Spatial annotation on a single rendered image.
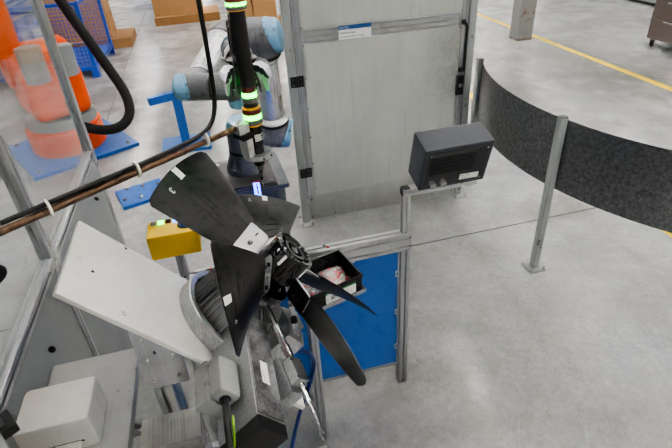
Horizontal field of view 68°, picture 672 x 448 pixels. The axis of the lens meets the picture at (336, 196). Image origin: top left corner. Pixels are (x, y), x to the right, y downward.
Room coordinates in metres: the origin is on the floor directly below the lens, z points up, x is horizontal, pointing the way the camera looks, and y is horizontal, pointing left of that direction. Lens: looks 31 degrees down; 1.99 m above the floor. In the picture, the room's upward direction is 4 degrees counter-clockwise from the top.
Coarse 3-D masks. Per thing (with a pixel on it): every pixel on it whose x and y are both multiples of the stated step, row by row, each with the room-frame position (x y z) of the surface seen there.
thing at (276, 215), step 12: (252, 204) 1.28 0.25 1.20; (264, 204) 1.28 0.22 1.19; (276, 204) 1.30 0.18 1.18; (288, 204) 1.32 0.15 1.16; (252, 216) 1.21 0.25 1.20; (264, 216) 1.21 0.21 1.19; (276, 216) 1.22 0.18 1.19; (288, 216) 1.23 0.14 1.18; (264, 228) 1.15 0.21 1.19; (276, 228) 1.15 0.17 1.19; (288, 228) 1.16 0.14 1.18
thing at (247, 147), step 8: (240, 120) 1.08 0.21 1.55; (240, 128) 1.04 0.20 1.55; (248, 128) 1.06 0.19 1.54; (240, 136) 1.04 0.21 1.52; (248, 136) 1.05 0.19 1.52; (240, 144) 1.07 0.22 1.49; (248, 144) 1.05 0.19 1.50; (248, 152) 1.05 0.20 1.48; (264, 152) 1.08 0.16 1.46; (272, 152) 1.09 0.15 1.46; (248, 160) 1.06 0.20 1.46; (256, 160) 1.05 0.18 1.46; (264, 160) 1.06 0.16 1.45
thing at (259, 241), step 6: (246, 228) 1.03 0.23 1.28; (252, 228) 1.04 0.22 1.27; (258, 228) 1.04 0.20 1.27; (246, 234) 1.02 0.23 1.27; (252, 234) 1.03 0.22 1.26; (258, 234) 1.03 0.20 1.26; (264, 234) 1.04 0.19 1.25; (240, 240) 1.00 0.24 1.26; (246, 240) 1.01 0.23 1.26; (252, 240) 1.02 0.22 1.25; (258, 240) 1.02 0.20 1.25; (264, 240) 1.03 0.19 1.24; (240, 246) 0.99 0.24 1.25; (246, 246) 1.00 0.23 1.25; (252, 246) 1.01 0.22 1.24; (258, 246) 1.01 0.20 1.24; (258, 252) 1.00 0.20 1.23
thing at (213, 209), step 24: (192, 168) 1.09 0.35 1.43; (216, 168) 1.13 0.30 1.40; (168, 192) 1.00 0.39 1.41; (192, 192) 1.03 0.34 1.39; (216, 192) 1.06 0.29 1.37; (168, 216) 0.96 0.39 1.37; (192, 216) 0.99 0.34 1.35; (216, 216) 1.02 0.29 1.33; (240, 216) 1.04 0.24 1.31; (216, 240) 0.98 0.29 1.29
